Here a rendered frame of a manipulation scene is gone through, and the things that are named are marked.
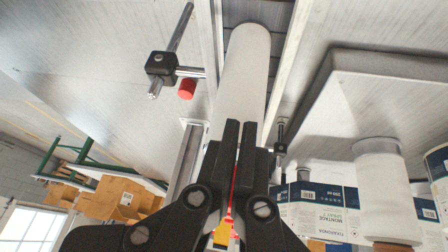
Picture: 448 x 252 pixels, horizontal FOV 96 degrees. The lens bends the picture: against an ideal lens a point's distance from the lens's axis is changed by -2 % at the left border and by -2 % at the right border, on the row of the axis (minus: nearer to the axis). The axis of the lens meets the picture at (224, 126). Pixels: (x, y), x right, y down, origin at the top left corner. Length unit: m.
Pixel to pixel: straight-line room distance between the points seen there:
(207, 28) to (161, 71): 0.07
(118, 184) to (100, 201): 0.20
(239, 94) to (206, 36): 0.06
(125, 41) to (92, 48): 0.09
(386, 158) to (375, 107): 0.12
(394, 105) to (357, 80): 0.09
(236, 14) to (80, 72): 0.42
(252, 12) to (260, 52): 0.05
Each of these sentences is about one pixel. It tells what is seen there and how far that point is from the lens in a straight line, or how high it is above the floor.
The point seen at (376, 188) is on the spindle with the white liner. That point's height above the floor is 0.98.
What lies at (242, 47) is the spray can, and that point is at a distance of 0.24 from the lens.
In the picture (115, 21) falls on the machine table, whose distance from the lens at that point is 0.42.
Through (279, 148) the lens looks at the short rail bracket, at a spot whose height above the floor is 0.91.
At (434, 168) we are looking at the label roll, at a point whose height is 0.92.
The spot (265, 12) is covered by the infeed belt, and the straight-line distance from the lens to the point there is 0.27.
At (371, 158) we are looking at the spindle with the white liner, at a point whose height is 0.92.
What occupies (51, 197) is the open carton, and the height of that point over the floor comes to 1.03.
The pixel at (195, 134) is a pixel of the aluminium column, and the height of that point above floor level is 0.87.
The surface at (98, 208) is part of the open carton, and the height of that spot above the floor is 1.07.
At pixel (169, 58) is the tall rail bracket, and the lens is 0.23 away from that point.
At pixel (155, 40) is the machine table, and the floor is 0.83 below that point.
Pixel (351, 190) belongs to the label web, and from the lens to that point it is 0.70.
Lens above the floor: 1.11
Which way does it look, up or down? 28 degrees down
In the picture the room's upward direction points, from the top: 169 degrees counter-clockwise
